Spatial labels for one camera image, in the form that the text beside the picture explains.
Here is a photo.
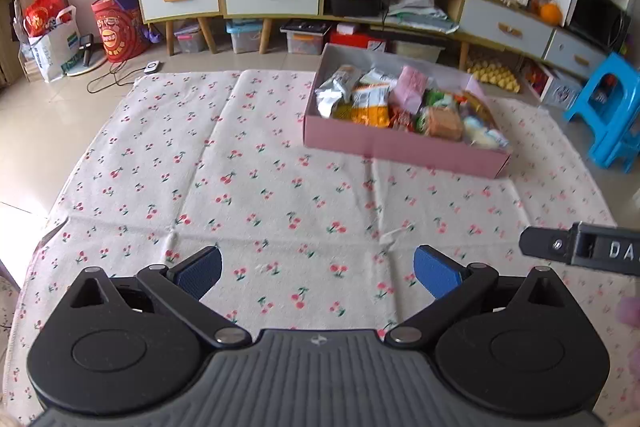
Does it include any yellow egg tray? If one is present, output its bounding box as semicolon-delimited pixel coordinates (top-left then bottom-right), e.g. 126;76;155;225
465;59;521;94

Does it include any black floor cable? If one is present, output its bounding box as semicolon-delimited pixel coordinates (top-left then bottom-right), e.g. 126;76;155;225
87;62;151;94

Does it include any pile of folded cloths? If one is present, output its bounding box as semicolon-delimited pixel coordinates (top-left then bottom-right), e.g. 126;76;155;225
387;0;461;32

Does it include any blue plastic stool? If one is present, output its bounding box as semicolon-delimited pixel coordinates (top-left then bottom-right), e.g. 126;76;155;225
564;52;640;172

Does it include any cherry print cloth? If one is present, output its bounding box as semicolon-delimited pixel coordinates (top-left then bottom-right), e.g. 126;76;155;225
5;69;640;427

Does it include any clear storage bin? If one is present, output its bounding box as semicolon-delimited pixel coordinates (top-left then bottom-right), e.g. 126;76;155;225
174;24;206;54
280;19;331;56
226;21;263;54

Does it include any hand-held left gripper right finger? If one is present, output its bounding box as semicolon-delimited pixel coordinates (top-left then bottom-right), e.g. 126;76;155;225
386;244;573;349

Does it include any small white snack packet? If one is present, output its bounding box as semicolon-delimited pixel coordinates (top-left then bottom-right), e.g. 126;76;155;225
360;69;398;88

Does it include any red printed gift bag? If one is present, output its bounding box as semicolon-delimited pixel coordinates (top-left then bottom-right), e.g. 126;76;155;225
91;0;150;62

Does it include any silver snack packet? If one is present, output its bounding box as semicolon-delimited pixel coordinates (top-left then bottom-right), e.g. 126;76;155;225
314;88;343;118

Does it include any pink cardboard box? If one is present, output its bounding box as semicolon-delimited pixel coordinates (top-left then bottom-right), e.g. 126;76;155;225
303;44;512;180

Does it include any white printed box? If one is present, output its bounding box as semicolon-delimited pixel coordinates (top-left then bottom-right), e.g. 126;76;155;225
542;74;583;108

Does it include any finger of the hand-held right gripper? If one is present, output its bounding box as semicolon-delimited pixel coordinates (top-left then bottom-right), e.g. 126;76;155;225
519;227;576;261

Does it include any pale floral cloth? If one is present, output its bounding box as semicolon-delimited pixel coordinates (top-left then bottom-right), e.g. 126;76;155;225
0;274;21;358

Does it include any black microwave oven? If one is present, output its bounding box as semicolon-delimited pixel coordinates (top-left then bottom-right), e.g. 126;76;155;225
565;0;632;55

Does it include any gold snack packet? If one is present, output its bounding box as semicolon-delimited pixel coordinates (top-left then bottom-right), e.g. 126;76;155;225
425;107;463;140

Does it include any red plastic bag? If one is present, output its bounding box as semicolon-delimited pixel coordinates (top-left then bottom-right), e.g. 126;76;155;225
24;0;68;38

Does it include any white blue bread packet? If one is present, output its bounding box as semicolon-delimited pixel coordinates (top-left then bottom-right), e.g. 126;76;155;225
462;117;508;152

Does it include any pink snack packet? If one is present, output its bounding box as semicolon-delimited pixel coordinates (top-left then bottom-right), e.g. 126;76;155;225
390;66;430;114

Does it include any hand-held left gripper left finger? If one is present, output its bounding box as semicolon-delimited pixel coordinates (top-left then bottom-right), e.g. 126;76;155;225
66;246;252;350

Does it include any white paper bag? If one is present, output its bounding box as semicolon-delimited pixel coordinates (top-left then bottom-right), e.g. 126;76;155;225
27;6;82;84

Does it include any orange fruit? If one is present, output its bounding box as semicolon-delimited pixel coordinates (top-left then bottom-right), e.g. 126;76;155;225
540;2;563;26

